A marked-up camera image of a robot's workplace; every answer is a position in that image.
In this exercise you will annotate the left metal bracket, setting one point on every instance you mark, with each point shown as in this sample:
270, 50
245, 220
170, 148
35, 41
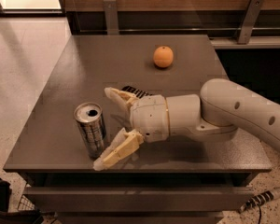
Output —
111, 17

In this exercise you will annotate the wire mesh basket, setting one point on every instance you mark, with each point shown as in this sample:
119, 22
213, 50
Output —
24, 203

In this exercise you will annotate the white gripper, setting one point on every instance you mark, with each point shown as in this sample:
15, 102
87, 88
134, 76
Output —
149, 117

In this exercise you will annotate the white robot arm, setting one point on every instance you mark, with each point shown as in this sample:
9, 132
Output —
215, 114

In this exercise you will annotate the metal bracket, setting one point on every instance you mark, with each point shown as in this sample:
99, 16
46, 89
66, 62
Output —
250, 17
111, 17

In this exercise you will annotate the orange fruit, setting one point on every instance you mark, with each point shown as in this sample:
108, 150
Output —
163, 57

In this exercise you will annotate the black snack bar wrapper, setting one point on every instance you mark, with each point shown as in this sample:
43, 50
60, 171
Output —
136, 92

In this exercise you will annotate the silver redbull can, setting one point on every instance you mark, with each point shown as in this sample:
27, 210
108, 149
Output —
91, 124

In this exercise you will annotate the right metal bracket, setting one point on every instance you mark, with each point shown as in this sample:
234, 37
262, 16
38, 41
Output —
250, 17

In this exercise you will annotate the grey table drawer front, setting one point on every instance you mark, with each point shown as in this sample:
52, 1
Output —
138, 199

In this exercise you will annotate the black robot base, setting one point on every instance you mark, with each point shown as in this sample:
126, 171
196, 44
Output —
19, 217

